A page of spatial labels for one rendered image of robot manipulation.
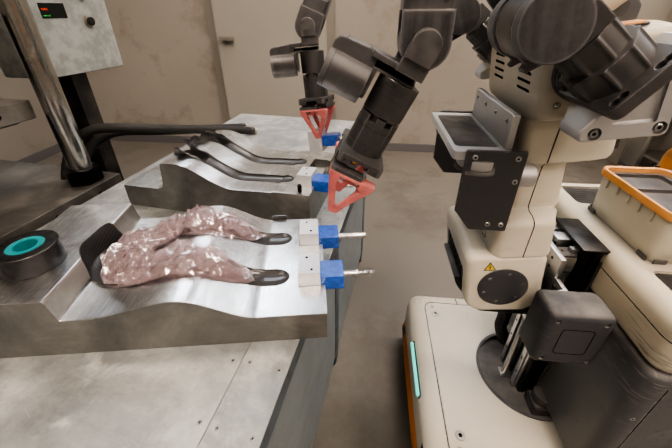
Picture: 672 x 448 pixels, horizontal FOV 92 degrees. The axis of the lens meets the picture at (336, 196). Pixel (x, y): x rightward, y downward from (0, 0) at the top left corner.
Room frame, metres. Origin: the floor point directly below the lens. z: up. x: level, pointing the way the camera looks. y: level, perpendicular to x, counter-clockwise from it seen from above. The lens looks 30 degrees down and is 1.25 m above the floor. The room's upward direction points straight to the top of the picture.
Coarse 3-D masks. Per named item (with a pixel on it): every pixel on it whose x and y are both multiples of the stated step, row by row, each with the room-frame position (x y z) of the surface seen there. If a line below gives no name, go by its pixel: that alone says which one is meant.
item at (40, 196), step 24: (0, 168) 1.01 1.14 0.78; (24, 168) 1.01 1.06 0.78; (48, 168) 1.01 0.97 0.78; (0, 192) 0.84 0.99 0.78; (24, 192) 0.84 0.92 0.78; (48, 192) 0.84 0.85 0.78; (72, 192) 0.84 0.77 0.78; (96, 192) 0.88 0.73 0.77; (0, 216) 0.71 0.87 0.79; (24, 216) 0.71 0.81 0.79; (48, 216) 0.73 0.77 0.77; (0, 240) 0.62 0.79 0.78
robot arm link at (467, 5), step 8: (456, 0) 0.81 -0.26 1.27; (464, 0) 0.81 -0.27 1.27; (472, 0) 0.81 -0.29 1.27; (456, 8) 0.81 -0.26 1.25; (464, 8) 0.81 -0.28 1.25; (472, 8) 0.81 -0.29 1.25; (480, 8) 0.81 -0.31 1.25; (456, 16) 0.80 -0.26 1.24; (464, 16) 0.80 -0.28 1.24; (472, 16) 0.80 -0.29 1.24; (480, 16) 0.80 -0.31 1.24; (456, 24) 0.80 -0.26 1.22; (464, 24) 0.80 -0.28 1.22; (472, 24) 0.80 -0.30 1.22; (456, 32) 0.80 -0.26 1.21; (464, 32) 0.80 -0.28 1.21
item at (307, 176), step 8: (304, 168) 0.72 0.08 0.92; (312, 168) 0.72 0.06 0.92; (296, 176) 0.69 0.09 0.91; (304, 176) 0.68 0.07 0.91; (312, 176) 0.69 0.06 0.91; (320, 176) 0.70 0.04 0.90; (328, 176) 0.70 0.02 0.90; (304, 184) 0.68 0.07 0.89; (312, 184) 0.68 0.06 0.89; (320, 184) 0.68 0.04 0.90; (328, 184) 0.68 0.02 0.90
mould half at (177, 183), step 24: (216, 144) 0.85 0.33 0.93; (240, 144) 0.90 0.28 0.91; (168, 168) 0.71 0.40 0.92; (192, 168) 0.71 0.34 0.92; (240, 168) 0.78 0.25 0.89; (264, 168) 0.79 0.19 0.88; (288, 168) 0.79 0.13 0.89; (144, 192) 0.73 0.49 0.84; (168, 192) 0.72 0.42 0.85; (192, 192) 0.70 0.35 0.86; (216, 192) 0.69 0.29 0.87; (240, 192) 0.67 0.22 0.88; (264, 192) 0.66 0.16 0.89; (288, 192) 0.65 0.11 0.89; (312, 192) 0.66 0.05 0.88; (264, 216) 0.66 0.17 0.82; (288, 216) 0.65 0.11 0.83; (312, 216) 0.65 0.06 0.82
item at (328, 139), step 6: (324, 132) 0.82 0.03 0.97; (330, 132) 0.83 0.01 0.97; (336, 132) 0.82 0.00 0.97; (312, 138) 0.80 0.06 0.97; (324, 138) 0.79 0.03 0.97; (330, 138) 0.79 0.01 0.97; (336, 138) 0.79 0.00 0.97; (312, 144) 0.79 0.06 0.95; (318, 144) 0.79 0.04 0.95; (324, 144) 0.79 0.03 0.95; (330, 144) 0.79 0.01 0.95; (312, 150) 0.79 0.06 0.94; (318, 150) 0.79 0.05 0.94
